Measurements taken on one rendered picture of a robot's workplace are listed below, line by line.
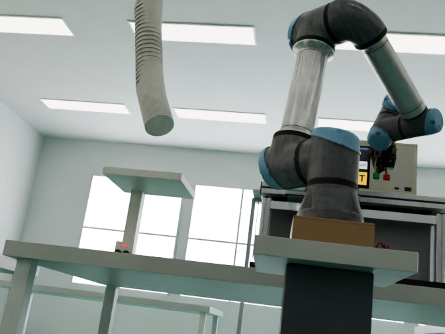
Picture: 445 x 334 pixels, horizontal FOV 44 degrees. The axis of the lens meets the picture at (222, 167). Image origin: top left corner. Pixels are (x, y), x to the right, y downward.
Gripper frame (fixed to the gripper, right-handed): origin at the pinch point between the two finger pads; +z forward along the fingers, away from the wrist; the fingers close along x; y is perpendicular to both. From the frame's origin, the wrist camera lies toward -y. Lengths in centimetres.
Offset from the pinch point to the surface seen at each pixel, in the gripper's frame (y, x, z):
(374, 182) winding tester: -0.1, -0.6, 7.8
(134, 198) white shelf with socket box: -21, -109, 58
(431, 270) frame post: 24.4, 21.5, 25.4
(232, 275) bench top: 56, -45, -9
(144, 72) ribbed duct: -96, -121, 40
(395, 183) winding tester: -0.5, 7.0, 7.6
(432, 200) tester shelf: 6.3, 19.4, 7.6
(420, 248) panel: 13.6, 18.7, 27.5
